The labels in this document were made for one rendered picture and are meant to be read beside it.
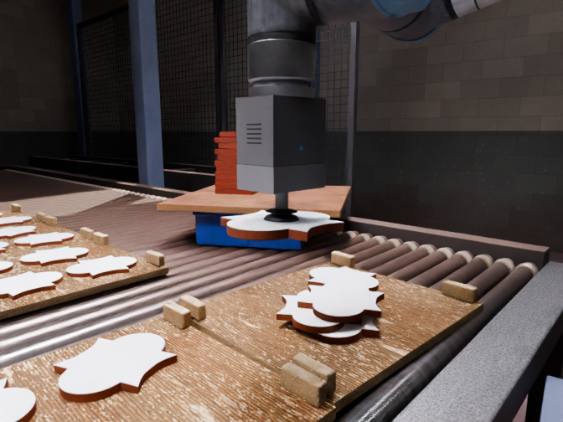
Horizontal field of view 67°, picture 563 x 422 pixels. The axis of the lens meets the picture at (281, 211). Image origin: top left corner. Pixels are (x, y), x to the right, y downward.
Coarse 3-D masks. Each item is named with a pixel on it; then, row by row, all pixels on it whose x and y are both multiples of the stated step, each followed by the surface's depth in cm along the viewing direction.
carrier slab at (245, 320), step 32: (256, 288) 82; (288, 288) 82; (384, 288) 82; (416, 288) 82; (192, 320) 69; (224, 320) 68; (256, 320) 68; (384, 320) 68; (416, 320) 68; (448, 320) 68; (256, 352) 58; (288, 352) 58; (320, 352) 58; (352, 352) 58; (384, 352) 58; (416, 352) 60; (352, 384) 51
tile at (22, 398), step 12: (0, 384) 49; (0, 396) 47; (12, 396) 47; (24, 396) 47; (0, 408) 45; (12, 408) 45; (24, 408) 45; (36, 408) 46; (0, 420) 43; (12, 420) 43; (24, 420) 44
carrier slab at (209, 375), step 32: (160, 320) 68; (64, 352) 58; (192, 352) 58; (224, 352) 58; (32, 384) 51; (160, 384) 51; (192, 384) 51; (224, 384) 51; (256, 384) 51; (64, 416) 45; (96, 416) 45; (128, 416) 45; (160, 416) 45; (192, 416) 45; (224, 416) 45; (256, 416) 45; (288, 416) 45; (320, 416) 45
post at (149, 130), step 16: (128, 0) 220; (144, 0) 216; (144, 16) 217; (144, 32) 218; (144, 48) 220; (144, 64) 221; (144, 80) 222; (144, 96) 223; (144, 112) 224; (160, 112) 231; (144, 128) 226; (160, 128) 232; (144, 144) 228; (160, 144) 233; (144, 160) 230; (160, 160) 234; (144, 176) 232; (160, 176) 236
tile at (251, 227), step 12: (228, 216) 52; (240, 216) 52; (252, 216) 53; (264, 216) 53; (300, 216) 53; (312, 216) 53; (324, 216) 54; (228, 228) 47; (240, 228) 45; (252, 228) 45; (264, 228) 45; (276, 228) 45; (288, 228) 46; (300, 228) 46; (312, 228) 47; (324, 228) 49; (336, 228) 50
